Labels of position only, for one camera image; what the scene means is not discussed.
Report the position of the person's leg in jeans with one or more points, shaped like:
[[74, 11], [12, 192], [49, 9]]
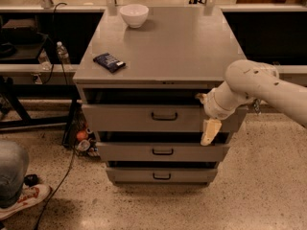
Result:
[[14, 162]]

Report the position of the black metal stand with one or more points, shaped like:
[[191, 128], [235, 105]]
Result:
[[13, 92]]

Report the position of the grey bottom drawer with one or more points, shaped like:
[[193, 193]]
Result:
[[161, 175]]

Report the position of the grey middle drawer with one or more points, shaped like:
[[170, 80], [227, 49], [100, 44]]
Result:
[[173, 152]]

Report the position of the white ceramic bowl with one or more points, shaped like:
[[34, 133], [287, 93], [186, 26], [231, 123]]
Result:
[[134, 15]]

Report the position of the clear plastic water bottle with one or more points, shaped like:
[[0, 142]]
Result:
[[63, 53]]

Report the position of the white and red sneaker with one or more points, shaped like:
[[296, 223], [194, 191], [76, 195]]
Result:
[[24, 199]]

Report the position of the grey drawer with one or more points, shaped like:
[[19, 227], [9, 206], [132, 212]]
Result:
[[173, 152], [144, 117], [161, 175]]

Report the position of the orange ball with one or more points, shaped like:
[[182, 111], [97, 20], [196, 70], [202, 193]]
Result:
[[82, 135]]

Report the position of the grey metal drawer cabinet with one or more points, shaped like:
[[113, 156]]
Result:
[[176, 54]]

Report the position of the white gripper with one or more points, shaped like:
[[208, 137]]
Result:
[[212, 106]]

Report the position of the dark blue snack packet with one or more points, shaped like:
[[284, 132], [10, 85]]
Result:
[[109, 62]]

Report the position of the grey top drawer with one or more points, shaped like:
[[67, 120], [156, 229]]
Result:
[[144, 117]]

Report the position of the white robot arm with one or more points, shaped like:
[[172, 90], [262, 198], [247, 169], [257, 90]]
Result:
[[246, 81]]

